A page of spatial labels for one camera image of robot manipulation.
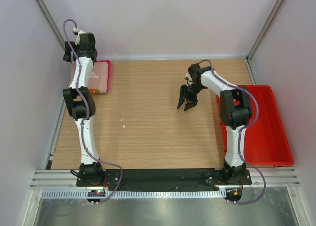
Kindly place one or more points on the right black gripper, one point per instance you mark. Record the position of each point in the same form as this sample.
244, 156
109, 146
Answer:
182, 95

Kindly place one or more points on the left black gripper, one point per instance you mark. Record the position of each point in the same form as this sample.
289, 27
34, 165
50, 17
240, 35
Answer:
68, 56

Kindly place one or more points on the dusty pink t shirt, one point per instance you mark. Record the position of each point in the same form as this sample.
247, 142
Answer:
98, 77

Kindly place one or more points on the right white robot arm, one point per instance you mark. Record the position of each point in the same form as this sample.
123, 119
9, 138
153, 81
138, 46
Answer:
235, 113

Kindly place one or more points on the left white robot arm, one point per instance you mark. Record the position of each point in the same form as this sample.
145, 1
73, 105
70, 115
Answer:
81, 106

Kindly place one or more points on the folded magenta t shirt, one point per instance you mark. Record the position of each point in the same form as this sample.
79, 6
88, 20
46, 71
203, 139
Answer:
109, 75

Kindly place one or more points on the red plastic bin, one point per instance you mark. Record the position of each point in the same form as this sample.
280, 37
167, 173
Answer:
266, 142

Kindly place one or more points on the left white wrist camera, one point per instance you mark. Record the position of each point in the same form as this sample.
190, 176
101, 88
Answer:
78, 32

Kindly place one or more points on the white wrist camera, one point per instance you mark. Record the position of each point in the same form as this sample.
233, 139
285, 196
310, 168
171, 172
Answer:
188, 77
78, 32

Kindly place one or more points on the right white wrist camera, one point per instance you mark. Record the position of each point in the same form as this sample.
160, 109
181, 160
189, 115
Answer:
188, 77

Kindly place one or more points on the left aluminium frame post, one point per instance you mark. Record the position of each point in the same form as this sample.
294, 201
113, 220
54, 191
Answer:
51, 22

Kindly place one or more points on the aluminium frame post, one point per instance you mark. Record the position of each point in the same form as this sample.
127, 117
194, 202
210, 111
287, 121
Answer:
266, 26
51, 22

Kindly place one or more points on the white slotted cable duct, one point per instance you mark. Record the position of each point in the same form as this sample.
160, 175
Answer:
98, 194

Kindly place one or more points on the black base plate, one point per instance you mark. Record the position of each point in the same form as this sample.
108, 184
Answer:
161, 180

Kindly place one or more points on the aluminium rail profile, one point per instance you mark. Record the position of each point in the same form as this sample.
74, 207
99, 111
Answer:
53, 179

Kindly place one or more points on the right aluminium frame post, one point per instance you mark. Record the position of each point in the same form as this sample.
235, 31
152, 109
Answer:
266, 26

